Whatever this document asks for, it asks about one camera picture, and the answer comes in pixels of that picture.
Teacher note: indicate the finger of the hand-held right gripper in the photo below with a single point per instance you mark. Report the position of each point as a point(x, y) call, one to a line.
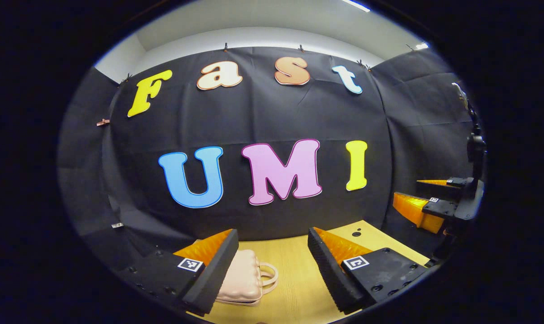
point(454, 185)
point(418, 211)

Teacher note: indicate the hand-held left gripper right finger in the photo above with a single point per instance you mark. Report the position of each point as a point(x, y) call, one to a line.
point(328, 274)

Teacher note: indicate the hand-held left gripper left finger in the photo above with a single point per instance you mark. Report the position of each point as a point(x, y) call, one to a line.
point(215, 274)

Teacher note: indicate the pink suitcase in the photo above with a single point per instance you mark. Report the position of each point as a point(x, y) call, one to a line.
point(242, 281)

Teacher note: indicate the small ceiling light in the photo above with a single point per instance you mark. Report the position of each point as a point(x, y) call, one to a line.
point(422, 45)

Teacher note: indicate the black backdrop cloth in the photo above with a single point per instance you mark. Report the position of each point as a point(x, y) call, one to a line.
point(263, 112)

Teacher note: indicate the pink clip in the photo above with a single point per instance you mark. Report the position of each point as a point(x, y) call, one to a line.
point(103, 122)

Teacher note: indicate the long ceiling light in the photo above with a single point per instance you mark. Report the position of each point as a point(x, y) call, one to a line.
point(356, 5)

